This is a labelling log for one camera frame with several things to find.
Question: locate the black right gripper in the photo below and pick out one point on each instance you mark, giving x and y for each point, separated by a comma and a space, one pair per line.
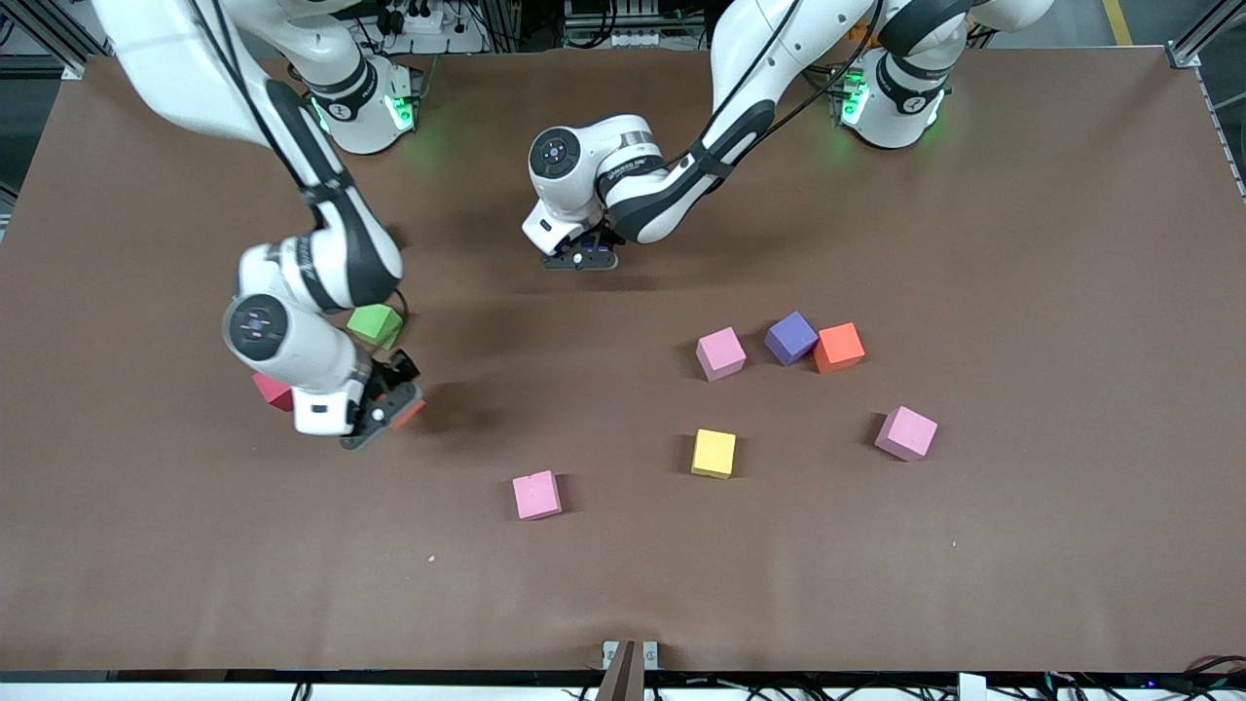
397, 371

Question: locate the yellow foam cube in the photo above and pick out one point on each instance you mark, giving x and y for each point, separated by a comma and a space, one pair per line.
714, 454

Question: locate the red foam cube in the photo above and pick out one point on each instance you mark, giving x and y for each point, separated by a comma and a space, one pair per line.
273, 392

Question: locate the small metal mount bracket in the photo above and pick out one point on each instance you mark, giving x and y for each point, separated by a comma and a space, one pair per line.
610, 650

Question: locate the green foam cube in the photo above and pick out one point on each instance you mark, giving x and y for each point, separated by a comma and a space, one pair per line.
375, 329

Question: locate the grey electronics unit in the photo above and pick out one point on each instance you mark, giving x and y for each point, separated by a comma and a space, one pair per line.
613, 15

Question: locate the orange foam cube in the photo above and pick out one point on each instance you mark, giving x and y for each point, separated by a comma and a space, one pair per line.
839, 348
413, 414

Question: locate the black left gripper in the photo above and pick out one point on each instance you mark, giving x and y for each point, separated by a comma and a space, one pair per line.
605, 239

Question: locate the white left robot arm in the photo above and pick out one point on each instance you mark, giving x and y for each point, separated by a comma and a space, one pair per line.
574, 195

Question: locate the pink foam cube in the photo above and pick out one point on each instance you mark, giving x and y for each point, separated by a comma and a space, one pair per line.
536, 495
720, 353
905, 433

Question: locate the purple foam cube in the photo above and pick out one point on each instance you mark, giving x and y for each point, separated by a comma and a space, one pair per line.
790, 338

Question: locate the brown mount bar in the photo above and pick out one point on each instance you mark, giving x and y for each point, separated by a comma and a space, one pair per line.
623, 677

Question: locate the white power strip with plugs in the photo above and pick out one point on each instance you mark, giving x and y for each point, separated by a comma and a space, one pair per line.
423, 21

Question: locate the small white box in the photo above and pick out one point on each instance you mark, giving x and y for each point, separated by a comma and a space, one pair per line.
971, 689

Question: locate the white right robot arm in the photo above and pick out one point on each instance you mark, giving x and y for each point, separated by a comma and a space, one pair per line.
311, 350

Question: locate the brown table cover sheet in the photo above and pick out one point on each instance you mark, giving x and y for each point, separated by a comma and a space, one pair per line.
623, 584

